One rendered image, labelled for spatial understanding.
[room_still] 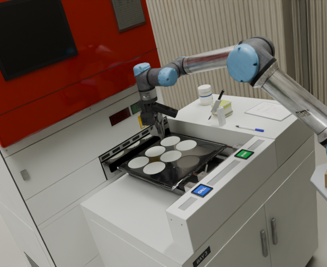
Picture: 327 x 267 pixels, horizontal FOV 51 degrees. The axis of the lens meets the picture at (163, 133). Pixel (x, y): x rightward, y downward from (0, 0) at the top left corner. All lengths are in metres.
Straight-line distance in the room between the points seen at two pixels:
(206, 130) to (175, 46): 2.58
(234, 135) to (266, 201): 0.31
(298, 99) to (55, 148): 0.94
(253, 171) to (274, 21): 2.18
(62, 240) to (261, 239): 0.85
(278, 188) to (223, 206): 0.39
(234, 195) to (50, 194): 0.75
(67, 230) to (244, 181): 0.80
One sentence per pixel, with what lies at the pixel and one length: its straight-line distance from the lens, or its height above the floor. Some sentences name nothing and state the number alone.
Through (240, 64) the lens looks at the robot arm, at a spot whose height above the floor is 1.33.
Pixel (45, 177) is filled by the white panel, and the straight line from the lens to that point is 1.48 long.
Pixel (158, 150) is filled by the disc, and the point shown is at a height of 0.90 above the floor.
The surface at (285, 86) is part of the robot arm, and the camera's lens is 1.16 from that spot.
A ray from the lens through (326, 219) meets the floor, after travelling 2.53.
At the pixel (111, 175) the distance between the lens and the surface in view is 1.63.
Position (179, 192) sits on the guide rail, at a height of 0.84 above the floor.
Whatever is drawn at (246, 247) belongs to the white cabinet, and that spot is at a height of 0.62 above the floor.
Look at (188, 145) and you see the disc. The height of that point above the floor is 0.90.
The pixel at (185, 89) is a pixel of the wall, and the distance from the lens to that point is 4.27.
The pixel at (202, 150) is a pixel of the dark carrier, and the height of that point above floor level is 0.90.
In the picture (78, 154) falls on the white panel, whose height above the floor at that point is 1.03.
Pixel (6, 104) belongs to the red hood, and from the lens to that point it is 1.31.
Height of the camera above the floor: 1.65
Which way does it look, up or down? 25 degrees down
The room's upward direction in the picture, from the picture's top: 14 degrees counter-clockwise
